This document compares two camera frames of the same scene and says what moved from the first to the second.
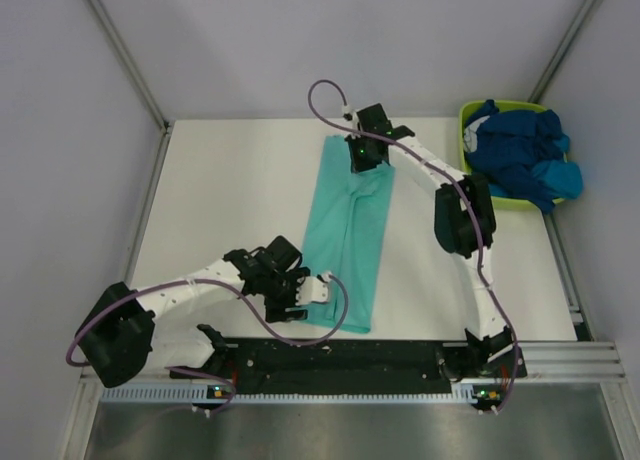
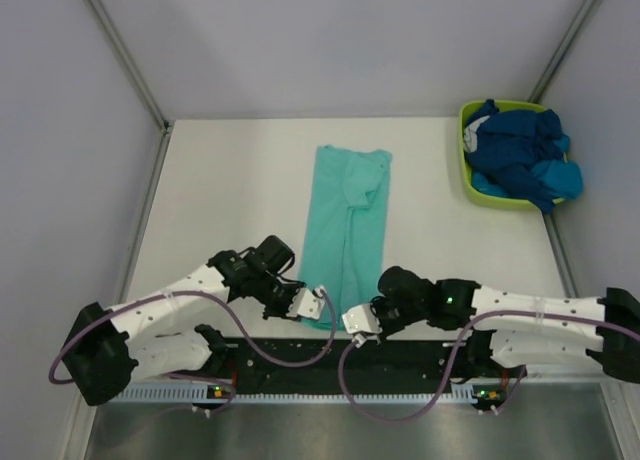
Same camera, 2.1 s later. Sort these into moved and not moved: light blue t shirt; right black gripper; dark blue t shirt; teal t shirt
Moved: right black gripper
Not moved: light blue t shirt; dark blue t shirt; teal t shirt
